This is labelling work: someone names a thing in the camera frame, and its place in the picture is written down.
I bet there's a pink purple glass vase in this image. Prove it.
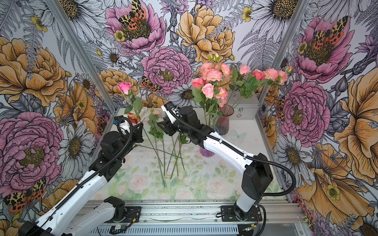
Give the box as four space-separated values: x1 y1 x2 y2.
199 147 215 157

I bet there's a silver first aid case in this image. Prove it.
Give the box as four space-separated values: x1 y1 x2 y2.
228 91 259 120

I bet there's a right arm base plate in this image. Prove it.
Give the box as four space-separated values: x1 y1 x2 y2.
216 204 262 222

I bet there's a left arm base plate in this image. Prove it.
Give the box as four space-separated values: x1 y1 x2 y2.
99 196 141 223

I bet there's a pink rose stem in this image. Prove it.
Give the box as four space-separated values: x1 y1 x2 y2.
248 69 263 97
202 83 215 125
227 65 252 108

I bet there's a dark pink glass vase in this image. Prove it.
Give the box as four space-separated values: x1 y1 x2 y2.
215 105 234 135

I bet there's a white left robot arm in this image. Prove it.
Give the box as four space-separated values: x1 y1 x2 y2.
18 116 144 236

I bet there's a black corrugated left cable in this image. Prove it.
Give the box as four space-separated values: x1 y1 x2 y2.
17 117 134 234

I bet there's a pink flower stem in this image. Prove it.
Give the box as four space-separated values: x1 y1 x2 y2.
214 53 231 127
146 108 167 188
192 78 209 124
200 61 218 125
261 66 293 86
216 87 228 127

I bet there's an aluminium rail frame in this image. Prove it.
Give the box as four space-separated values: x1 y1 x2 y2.
58 200 314 236

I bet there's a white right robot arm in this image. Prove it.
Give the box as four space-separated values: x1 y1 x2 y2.
158 102 274 221

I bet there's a black corrugated right cable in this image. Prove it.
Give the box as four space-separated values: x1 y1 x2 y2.
168 104 297 198

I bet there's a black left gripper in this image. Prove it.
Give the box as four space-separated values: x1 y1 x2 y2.
116 123 144 161

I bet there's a red white small box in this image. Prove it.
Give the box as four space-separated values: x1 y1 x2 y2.
127 107 148 124

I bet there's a black corrugated cable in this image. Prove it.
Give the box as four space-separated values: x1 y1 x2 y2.
168 104 297 198
17 117 134 234

